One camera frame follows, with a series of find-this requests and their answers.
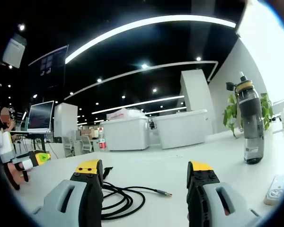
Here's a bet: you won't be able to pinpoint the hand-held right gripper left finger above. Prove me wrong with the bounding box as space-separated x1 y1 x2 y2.
32 159 105 227

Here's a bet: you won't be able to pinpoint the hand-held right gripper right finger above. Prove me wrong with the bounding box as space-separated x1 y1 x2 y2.
186 161 261 227

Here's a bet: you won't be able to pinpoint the black Velcro strap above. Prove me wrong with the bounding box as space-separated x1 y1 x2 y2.
102 166 114 188

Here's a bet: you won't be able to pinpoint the black data cable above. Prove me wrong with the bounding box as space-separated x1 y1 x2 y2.
100 181 173 220

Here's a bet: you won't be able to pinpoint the white desktop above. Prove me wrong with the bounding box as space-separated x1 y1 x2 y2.
13 122 284 227

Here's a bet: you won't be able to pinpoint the person's left hand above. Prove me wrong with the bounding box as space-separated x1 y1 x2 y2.
4 162 31 191

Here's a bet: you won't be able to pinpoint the dark monitor desk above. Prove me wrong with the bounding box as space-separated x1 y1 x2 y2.
10 131 54 154

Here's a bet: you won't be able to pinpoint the grey office chair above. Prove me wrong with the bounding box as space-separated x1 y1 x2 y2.
80 135 93 154
62 136 76 158

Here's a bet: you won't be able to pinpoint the computer monitor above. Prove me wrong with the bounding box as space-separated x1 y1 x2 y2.
27 100 55 133

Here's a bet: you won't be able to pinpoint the white square pillar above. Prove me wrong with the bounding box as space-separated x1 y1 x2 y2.
53 102 79 144

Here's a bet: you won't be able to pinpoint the white flat device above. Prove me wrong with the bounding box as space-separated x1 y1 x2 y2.
263 174 284 206

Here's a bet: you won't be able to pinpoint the red label drink bottle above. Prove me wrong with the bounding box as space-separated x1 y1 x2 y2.
98 132 108 152

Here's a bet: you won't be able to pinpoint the dark hanging display panel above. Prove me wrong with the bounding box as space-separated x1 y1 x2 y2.
28 44 70 88

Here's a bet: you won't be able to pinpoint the white storage bin with contents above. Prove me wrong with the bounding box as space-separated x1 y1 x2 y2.
100 115 150 151

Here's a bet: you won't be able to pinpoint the white ceiling-mounted box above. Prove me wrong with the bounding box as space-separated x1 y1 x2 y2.
2 33 28 69

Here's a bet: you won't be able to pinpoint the white lidded storage bin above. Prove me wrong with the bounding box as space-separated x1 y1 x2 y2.
153 109 208 150

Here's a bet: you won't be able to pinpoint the green potted plant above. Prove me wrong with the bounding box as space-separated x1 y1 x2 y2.
223 92 275 139

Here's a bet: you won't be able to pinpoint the dark transparent water bottle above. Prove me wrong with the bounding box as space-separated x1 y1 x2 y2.
226 71 266 165

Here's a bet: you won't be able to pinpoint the red and white packages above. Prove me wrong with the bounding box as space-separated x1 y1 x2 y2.
106 107 146 121

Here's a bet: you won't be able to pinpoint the curved ceiling light strip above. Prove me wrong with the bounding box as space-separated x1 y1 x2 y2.
64 14 237 65

